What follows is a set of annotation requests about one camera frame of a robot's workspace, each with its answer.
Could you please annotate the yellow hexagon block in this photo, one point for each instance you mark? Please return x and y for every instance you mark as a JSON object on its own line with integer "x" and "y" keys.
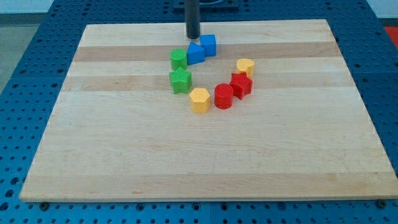
{"x": 199, "y": 100}

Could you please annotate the red cylinder block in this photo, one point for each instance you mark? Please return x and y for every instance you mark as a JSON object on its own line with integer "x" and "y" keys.
{"x": 224, "y": 96}

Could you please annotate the green star block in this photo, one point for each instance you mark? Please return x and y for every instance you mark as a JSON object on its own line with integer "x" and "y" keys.
{"x": 180, "y": 80}

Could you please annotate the red star block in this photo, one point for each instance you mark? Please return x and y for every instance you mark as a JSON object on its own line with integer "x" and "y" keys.
{"x": 242, "y": 84}

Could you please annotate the blue triangle block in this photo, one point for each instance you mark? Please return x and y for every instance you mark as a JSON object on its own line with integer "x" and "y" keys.
{"x": 195, "y": 54}

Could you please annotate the green cylinder block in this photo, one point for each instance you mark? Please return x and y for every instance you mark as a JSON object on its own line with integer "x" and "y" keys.
{"x": 178, "y": 59}

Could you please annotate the yellow heart block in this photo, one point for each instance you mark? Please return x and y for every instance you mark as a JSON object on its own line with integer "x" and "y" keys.
{"x": 245, "y": 65}

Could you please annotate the wooden board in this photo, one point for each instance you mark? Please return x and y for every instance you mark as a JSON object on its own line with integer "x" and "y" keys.
{"x": 118, "y": 133}

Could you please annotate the blue cube block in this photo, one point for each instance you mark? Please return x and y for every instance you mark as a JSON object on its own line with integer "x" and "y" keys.
{"x": 208, "y": 42}

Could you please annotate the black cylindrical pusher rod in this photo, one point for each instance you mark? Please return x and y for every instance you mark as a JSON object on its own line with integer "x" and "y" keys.
{"x": 192, "y": 18}

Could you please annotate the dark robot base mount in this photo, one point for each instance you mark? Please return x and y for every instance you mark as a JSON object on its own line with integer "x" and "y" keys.
{"x": 179, "y": 5}

